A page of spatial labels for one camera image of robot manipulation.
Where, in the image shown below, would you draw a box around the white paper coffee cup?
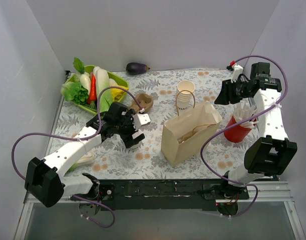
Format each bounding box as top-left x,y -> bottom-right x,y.
129,141 -> 142,151

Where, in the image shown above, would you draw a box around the brown pulp cup carrier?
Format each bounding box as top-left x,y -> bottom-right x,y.
128,93 -> 153,113

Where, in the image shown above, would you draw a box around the brown paper bag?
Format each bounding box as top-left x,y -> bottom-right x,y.
161,101 -> 222,167

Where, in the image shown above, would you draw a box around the stack of white paper cups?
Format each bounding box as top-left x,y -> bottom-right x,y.
176,80 -> 195,111

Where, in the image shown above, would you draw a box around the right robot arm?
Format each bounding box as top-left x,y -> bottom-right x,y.
215,62 -> 297,199

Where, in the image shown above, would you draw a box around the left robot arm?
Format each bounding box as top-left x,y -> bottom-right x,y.
25,102 -> 150,208

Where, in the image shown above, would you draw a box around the white paper straws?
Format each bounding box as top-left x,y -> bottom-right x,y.
233,102 -> 258,129

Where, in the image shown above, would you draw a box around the yellow cabbage leaf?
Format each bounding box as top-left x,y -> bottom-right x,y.
111,88 -> 126,101

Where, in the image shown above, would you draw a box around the red orange pepper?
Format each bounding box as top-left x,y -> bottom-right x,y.
87,75 -> 97,104

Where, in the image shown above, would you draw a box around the red cup holder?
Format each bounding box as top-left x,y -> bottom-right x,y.
224,124 -> 255,143

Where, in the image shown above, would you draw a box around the white napa cabbage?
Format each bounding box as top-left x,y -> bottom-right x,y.
93,66 -> 113,112

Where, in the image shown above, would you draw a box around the green bok choy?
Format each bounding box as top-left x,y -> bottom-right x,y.
68,152 -> 95,172

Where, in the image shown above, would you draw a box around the white daikon radish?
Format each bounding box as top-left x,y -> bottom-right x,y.
80,74 -> 91,95

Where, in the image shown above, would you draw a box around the purple eggplant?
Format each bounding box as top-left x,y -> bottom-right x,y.
126,62 -> 150,76

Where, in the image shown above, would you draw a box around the green lettuce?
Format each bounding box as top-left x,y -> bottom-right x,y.
61,81 -> 89,105

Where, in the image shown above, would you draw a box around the green plastic tray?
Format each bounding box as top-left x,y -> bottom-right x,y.
61,65 -> 129,115

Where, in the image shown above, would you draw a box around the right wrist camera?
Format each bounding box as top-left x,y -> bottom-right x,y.
226,61 -> 243,83

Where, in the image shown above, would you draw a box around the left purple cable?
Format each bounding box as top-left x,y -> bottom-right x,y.
11,86 -> 145,228

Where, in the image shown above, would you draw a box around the purple cable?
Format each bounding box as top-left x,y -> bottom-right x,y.
11,86 -> 145,228
199,54 -> 288,219

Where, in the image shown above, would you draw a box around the black metal base rail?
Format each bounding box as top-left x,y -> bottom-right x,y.
95,179 -> 249,211

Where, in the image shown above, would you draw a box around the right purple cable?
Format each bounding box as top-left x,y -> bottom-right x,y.
199,54 -> 288,219

